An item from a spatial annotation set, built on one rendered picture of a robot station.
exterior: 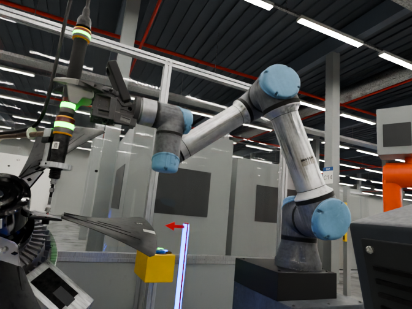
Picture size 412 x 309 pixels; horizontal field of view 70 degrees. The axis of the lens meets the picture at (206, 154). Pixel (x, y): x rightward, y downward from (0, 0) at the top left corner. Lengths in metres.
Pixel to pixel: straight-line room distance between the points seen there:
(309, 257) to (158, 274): 0.49
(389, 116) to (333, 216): 3.62
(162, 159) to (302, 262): 0.54
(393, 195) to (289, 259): 3.47
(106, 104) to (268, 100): 0.46
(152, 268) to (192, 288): 0.65
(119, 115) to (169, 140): 0.14
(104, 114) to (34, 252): 0.37
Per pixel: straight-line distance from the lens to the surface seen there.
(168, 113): 0.82
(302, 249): 1.02
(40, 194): 1.11
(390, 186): 4.41
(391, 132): 4.40
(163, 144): 0.81
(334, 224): 0.91
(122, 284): 1.57
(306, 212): 0.91
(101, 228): 0.72
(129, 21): 6.01
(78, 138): 0.92
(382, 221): 0.33
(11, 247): 0.76
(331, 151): 7.47
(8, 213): 0.71
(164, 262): 1.07
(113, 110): 0.79
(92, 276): 1.53
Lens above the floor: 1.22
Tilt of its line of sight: 11 degrees up
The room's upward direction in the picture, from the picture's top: 5 degrees clockwise
